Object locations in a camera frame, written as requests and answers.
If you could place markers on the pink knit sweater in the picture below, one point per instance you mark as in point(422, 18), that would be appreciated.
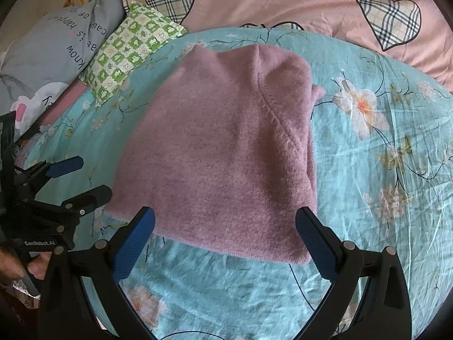
point(219, 156)

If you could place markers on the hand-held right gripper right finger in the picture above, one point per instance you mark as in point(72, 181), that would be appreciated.
point(318, 244)

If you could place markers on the pink quilt with plaid hearts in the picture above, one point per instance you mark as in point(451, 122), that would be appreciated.
point(283, 0)

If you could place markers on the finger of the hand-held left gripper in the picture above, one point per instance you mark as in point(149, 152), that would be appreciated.
point(67, 166)
point(92, 198)

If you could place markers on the pink cloth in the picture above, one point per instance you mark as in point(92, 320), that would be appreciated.
point(60, 102)

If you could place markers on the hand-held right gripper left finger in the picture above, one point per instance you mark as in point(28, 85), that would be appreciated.
point(134, 248)

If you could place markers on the green checkered pillow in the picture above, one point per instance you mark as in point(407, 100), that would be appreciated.
point(124, 53)

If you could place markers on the person's left hand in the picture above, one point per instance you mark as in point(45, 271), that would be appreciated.
point(10, 265)

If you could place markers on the teal floral bed sheet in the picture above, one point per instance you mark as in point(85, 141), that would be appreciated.
point(371, 184)

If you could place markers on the grey printed pillow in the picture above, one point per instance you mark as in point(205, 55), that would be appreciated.
point(46, 49)

